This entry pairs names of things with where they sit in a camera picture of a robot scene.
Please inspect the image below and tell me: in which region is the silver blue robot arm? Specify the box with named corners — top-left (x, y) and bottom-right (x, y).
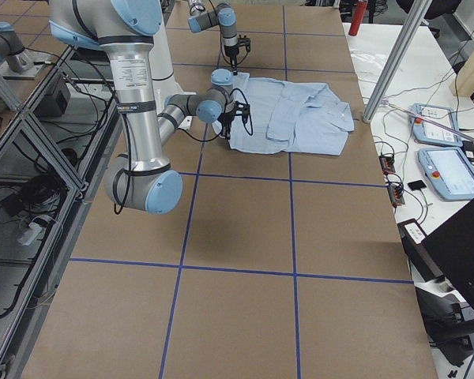
top-left (187, 1), bottom-right (251, 76)
top-left (49, 1), bottom-right (250, 214)

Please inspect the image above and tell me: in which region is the small black phone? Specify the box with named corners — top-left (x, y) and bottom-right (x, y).
top-left (407, 180), bottom-right (427, 191)

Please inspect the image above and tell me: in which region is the orange circuit board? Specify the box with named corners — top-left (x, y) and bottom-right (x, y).
top-left (378, 155), bottom-right (396, 174)

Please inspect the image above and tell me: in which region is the lower blue teach pendant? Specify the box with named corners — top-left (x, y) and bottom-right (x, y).
top-left (416, 147), bottom-right (474, 201)

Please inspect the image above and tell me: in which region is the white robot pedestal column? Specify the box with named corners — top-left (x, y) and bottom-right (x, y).
top-left (149, 9), bottom-right (194, 113)

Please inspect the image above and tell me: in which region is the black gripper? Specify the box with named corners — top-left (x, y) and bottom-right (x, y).
top-left (217, 101), bottom-right (250, 139)
top-left (221, 35), bottom-right (251, 76)

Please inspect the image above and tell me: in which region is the upper blue teach pendant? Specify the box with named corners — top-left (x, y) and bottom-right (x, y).
top-left (410, 103), bottom-right (462, 148)

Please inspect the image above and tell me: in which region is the long grabber stick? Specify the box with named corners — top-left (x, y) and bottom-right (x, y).
top-left (380, 99), bottom-right (474, 143)

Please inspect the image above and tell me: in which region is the black laptop computer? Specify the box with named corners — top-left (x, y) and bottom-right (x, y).
top-left (397, 198), bottom-right (474, 309)

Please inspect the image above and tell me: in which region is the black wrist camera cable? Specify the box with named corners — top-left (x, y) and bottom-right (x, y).
top-left (179, 87), bottom-right (254, 143)

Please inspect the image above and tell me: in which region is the light blue button shirt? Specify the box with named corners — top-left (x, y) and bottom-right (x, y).
top-left (229, 73), bottom-right (355, 156)

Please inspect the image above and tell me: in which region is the clear plastic bag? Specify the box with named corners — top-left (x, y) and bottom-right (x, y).
top-left (350, 48), bottom-right (388, 82)

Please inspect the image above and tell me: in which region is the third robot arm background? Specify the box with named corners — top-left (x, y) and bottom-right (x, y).
top-left (0, 21), bottom-right (34, 73)

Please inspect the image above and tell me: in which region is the aluminium frame post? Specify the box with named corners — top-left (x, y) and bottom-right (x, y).
top-left (363, 0), bottom-right (432, 123)

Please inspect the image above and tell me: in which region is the blue teach pendant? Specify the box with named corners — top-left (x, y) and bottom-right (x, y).
top-left (410, 103), bottom-right (462, 148)
top-left (416, 147), bottom-right (474, 201)

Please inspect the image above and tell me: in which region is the red cylinder bottle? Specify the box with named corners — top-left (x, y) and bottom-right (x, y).
top-left (348, 0), bottom-right (368, 36)

